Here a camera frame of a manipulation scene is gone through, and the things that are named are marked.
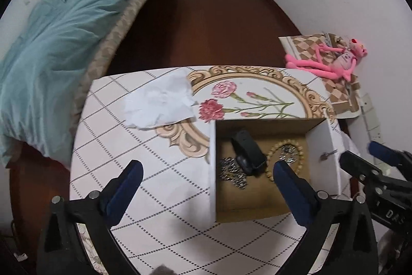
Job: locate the black smart band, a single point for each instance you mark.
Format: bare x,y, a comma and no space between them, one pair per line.
249,152

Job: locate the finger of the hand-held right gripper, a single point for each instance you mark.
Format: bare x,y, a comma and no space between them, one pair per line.
360,167
392,155

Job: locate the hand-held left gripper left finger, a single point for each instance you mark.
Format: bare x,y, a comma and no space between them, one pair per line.
125,191

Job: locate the small silver charm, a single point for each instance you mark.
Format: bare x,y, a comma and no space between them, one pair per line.
325,155

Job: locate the floral patterned white table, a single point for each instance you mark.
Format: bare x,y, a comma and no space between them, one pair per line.
128,146

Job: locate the crumpled white tissue paper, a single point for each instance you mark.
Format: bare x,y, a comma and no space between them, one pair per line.
161,104

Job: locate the pink plush toy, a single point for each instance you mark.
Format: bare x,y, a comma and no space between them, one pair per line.
344,62

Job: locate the brown checked cushion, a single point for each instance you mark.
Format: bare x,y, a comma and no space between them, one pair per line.
338,94

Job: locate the white power strip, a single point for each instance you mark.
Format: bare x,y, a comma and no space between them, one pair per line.
370,117

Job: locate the light blue duvet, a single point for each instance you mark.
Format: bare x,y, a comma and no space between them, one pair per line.
58,46

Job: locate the cardboard box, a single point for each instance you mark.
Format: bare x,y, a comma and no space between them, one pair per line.
244,201

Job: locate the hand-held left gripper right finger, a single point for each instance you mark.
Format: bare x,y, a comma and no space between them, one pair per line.
289,194

